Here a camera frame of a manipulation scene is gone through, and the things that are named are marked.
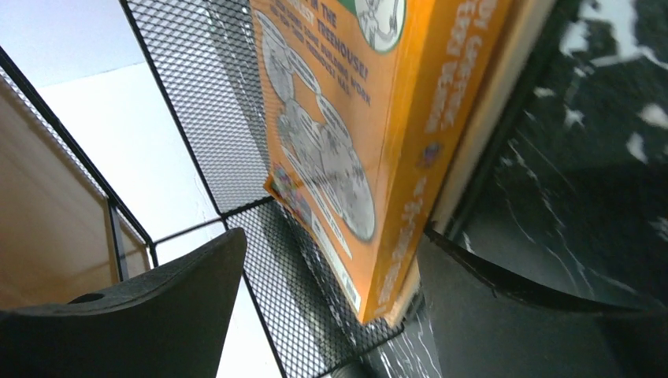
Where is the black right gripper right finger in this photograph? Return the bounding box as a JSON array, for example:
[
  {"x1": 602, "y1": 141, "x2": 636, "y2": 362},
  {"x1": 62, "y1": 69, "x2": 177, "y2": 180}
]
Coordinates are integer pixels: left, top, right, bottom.
[{"x1": 417, "y1": 229, "x2": 667, "y2": 377}]

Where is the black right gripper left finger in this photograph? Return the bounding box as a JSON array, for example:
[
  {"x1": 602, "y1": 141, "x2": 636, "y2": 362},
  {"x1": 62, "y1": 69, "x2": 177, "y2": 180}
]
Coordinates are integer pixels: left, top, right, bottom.
[{"x1": 1, "y1": 228, "x2": 247, "y2": 377}]

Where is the wooden two-tier shelf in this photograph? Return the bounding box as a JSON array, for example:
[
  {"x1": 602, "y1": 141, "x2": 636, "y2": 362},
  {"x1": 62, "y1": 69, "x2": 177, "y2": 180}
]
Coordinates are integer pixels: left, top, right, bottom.
[{"x1": 0, "y1": 0, "x2": 562, "y2": 378}]

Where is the orange small treehouse book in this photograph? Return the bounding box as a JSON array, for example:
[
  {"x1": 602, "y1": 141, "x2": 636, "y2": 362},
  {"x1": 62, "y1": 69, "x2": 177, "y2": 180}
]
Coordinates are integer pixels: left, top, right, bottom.
[{"x1": 250, "y1": 1, "x2": 518, "y2": 323}]

